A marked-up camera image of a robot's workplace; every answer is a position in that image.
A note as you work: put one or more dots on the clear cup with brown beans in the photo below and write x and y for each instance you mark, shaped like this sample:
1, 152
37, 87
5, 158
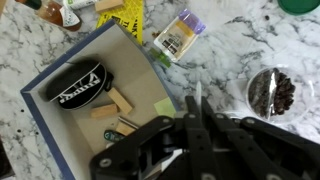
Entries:
283, 91

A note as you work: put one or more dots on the green plastic strip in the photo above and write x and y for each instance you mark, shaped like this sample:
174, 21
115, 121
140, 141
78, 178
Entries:
160, 57

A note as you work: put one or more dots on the hot sauce bottle red cap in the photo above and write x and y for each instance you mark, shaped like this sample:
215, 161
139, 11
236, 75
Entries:
56, 15

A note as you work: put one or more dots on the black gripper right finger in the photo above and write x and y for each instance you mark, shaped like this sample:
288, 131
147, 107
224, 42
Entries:
240, 146

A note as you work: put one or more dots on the green sticky note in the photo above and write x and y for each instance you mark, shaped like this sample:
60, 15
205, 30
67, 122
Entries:
164, 107

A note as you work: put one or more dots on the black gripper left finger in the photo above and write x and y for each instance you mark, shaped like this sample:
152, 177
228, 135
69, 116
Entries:
193, 143

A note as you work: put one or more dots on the navy cardboard box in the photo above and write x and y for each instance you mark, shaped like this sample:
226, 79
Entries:
133, 76

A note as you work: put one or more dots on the small wooden block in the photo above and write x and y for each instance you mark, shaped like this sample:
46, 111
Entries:
120, 100
104, 111
125, 128
109, 5

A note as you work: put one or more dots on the black sunglasses case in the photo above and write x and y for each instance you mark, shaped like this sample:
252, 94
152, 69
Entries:
78, 85

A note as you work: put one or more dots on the purple topped snack packet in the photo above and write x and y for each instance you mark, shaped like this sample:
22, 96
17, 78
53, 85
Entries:
180, 33

